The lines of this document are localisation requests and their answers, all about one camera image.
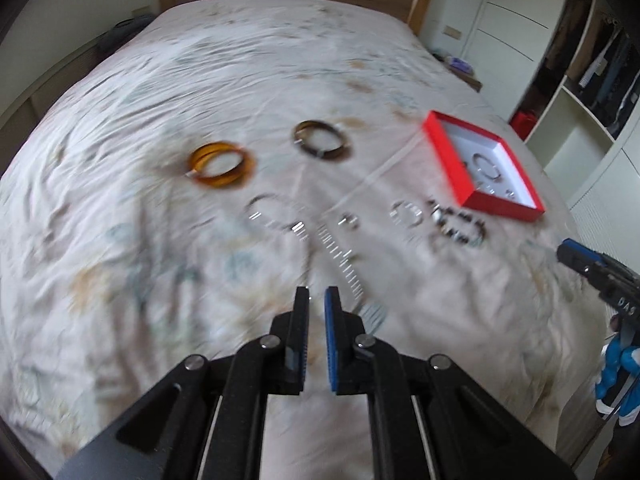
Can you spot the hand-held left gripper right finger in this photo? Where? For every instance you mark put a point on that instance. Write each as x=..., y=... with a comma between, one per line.
x=331, y=350

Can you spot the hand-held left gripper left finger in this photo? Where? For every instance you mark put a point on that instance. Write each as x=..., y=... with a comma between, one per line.
x=299, y=340

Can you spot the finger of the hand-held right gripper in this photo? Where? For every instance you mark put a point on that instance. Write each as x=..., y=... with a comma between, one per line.
x=577, y=254

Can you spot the red jewelry box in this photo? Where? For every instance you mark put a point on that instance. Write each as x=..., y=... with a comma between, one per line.
x=487, y=142

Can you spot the person's right hand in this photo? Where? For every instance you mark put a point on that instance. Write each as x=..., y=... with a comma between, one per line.
x=620, y=375

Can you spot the white open closet shelves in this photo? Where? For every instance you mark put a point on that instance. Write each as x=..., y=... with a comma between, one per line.
x=575, y=125

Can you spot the silver bangle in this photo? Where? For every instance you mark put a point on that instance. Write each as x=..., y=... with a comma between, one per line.
x=477, y=170

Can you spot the red bag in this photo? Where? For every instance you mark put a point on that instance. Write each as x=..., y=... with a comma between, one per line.
x=523, y=126

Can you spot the bed with floral sheet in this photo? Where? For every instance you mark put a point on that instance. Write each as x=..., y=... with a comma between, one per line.
x=150, y=260

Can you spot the orange bangle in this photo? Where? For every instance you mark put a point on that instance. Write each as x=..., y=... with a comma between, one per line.
x=210, y=180

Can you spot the hanging clothes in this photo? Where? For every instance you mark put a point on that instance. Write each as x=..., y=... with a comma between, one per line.
x=605, y=70

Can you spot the dark brown bangle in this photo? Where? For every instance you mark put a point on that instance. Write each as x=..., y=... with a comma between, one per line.
x=310, y=149

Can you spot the wooden nightstand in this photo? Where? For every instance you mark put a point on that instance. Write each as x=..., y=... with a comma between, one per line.
x=467, y=80

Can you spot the purple packet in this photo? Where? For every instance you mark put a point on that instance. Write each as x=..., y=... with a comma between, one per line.
x=460, y=64

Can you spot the white wardrobe doors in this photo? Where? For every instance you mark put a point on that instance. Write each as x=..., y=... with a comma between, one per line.
x=520, y=20

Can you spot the dark bag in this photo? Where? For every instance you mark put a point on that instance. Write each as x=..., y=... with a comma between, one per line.
x=122, y=35

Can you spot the wall outlet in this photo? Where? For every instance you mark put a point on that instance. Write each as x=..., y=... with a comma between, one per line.
x=452, y=32

